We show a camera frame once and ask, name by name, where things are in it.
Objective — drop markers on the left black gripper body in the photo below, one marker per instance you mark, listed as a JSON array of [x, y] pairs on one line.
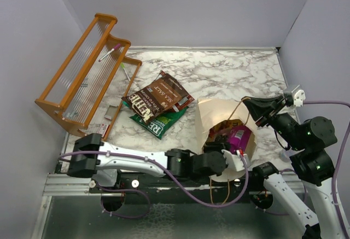
[[215, 147]]

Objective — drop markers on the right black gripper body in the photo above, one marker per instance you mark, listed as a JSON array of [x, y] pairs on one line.
[[281, 106]]

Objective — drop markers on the orange fruit candy bag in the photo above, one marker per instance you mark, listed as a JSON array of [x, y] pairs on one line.
[[226, 124]]

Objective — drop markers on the purple candy bag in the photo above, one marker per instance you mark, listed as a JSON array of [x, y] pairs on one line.
[[238, 138]]

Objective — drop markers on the white paper bag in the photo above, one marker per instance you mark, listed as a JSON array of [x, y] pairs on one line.
[[211, 111]]

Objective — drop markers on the red chips bag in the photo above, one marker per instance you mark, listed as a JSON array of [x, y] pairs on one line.
[[184, 98]]

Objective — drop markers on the green chips bag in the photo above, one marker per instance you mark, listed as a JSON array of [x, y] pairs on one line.
[[158, 126]]

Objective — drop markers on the brown snack packet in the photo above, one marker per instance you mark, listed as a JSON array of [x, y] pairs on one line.
[[152, 100]]

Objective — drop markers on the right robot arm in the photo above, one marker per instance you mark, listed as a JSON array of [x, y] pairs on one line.
[[311, 163]]

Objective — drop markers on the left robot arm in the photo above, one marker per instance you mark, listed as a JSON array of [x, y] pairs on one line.
[[91, 154]]

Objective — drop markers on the small plastic cup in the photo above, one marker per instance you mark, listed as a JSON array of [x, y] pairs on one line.
[[285, 156]]

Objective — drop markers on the grey metal box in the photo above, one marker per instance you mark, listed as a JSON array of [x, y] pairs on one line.
[[110, 112]]

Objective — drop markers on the red white small box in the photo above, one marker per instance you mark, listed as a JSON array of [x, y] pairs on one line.
[[103, 128]]

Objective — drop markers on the green capped marker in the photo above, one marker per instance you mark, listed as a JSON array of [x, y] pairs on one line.
[[125, 71]]

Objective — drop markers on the orange wooden rack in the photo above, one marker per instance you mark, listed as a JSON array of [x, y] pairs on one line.
[[82, 89]]

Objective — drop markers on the pink capped marker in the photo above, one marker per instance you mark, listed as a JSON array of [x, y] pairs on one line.
[[109, 52]]

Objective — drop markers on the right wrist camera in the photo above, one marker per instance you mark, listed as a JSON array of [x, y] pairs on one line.
[[294, 96]]

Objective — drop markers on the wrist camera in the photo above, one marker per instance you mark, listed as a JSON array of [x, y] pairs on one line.
[[294, 96], [236, 161]]

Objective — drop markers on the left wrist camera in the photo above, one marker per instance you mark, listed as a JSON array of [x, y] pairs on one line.
[[236, 161]]

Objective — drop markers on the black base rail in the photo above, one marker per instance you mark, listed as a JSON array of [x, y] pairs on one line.
[[134, 188]]

